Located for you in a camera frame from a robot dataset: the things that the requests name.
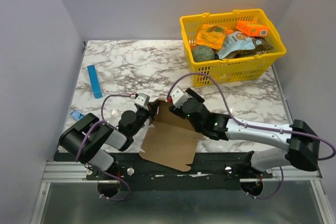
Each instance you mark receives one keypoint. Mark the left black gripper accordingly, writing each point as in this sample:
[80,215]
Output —
[147,112]

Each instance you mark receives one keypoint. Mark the dark brown snack bag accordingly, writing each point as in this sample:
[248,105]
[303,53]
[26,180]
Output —
[258,47]

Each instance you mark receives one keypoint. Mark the small blue block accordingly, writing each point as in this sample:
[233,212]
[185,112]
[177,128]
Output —
[77,115]

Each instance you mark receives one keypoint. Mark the orange snack pouch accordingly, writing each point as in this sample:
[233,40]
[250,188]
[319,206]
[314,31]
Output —
[212,36]

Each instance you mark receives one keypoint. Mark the light blue snack bag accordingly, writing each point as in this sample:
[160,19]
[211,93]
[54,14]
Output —
[236,41]

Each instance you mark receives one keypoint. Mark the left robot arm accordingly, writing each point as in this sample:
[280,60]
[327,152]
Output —
[85,138]

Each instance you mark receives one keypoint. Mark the orange carton box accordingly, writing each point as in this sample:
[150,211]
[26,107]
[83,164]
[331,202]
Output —
[252,29]

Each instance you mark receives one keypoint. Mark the aluminium frame rail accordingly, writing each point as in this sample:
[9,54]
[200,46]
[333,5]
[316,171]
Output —
[66,196]

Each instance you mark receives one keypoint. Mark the green round melon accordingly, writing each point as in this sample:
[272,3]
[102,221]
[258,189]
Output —
[203,53]

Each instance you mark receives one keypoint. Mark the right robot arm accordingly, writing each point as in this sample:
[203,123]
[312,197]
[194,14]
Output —
[298,149]

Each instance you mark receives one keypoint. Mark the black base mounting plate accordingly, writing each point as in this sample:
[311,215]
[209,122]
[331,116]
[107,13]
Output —
[209,171]

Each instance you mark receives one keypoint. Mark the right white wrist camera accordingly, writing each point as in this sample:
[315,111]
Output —
[179,97]

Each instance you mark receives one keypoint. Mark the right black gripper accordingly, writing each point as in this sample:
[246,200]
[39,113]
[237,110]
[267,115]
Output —
[176,110]

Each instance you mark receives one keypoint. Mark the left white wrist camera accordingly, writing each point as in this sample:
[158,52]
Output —
[142,100]

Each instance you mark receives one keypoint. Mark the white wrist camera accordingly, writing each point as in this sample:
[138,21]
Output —
[142,100]
[179,97]

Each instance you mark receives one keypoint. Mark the long blue bar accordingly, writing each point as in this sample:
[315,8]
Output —
[95,85]

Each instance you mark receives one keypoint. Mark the brown cardboard box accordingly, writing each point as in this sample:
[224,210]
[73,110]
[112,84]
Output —
[170,140]

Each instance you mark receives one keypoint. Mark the yellow plastic basket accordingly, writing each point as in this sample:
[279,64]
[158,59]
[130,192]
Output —
[237,69]

